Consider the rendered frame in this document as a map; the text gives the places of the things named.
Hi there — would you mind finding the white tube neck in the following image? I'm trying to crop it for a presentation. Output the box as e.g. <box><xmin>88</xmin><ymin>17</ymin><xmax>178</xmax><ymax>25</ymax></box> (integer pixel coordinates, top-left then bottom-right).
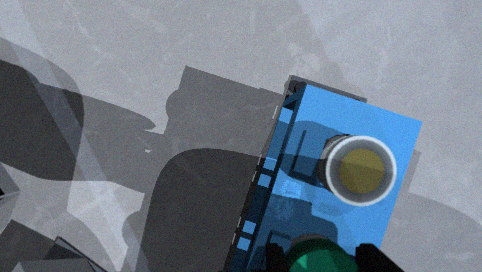
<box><xmin>319</xmin><ymin>135</ymin><xmax>397</xmax><ymax>206</ymax></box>

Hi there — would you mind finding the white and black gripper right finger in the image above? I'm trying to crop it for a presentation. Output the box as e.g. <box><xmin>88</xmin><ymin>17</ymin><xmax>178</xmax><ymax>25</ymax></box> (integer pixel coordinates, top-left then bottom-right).
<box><xmin>355</xmin><ymin>243</ymin><xmax>404</xmax><ymax>272</ymax></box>

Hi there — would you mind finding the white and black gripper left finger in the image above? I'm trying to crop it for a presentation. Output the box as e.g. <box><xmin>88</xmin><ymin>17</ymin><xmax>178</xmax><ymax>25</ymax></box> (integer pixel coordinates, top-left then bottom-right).
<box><xmin>251</xmin><ymin>243</ymin><xmax>290</xmax><ymax>272</ymax></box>

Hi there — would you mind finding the grey key housing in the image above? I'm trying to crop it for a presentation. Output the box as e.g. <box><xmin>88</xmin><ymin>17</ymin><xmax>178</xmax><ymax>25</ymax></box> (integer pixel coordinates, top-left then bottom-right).
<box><xmin>12</xmin><ymin>237</ymin><xmax>107</xmax><ymax>272</ymax></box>

